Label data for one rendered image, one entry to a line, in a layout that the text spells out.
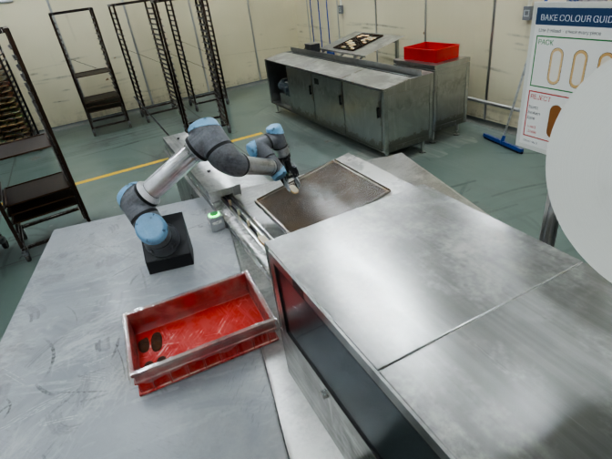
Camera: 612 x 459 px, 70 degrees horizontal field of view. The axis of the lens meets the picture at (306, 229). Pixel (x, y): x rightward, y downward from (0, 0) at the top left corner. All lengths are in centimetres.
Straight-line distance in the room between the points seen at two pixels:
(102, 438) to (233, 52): 831
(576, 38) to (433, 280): 87
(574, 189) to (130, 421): 129
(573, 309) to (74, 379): 146
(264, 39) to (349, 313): 876
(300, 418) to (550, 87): 124
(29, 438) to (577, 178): 151
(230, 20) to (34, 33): 327
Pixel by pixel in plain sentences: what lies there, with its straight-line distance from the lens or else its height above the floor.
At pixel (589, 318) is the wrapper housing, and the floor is 130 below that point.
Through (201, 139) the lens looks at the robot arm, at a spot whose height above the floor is 139.
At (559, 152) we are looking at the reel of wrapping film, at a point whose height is 168.
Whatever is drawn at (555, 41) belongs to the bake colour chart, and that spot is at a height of 162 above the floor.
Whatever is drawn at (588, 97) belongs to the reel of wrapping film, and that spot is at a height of 174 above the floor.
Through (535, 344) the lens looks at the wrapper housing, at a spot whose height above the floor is 130.
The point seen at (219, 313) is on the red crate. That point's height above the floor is 82.
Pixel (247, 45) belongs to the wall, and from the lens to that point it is 933.
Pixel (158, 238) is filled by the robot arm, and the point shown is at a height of 106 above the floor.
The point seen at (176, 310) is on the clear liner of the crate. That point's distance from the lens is 171.
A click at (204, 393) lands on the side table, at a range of 146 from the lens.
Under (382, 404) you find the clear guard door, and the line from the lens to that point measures 83.
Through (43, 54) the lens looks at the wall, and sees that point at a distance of 876.
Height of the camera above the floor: 189
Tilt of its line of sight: 31 degrees down
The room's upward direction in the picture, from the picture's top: 8 degrees counter-clockwise
